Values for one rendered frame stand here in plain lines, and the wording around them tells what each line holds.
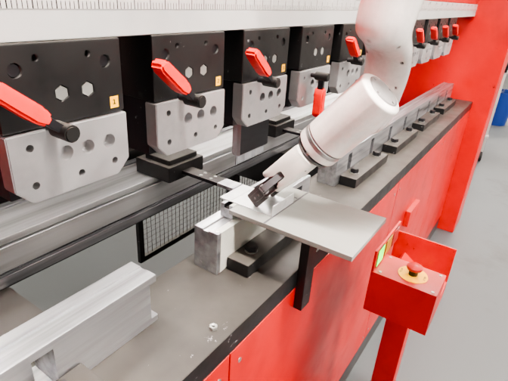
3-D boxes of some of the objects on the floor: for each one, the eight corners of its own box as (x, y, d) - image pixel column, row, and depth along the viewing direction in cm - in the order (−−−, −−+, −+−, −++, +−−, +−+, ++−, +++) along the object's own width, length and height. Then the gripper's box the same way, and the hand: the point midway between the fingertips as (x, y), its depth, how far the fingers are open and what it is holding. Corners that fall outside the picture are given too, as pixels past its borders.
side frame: (453, 233, 286) (586, -213, 189) (336, 196, 328) (397, -185, 230) (459, 218, 305) (585, -192, 208) (349, 186, 347) (410, -169, 249)
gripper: (309, 176, 70) (247, 226, 82) (350, 150, 83) (291, 196, 95) (283, 140, 71) (224, 195, 83) (326, 120, 84) (271, 170, 96)
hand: (265, 191), depth 88 cm, fingers open, 5 cm apart
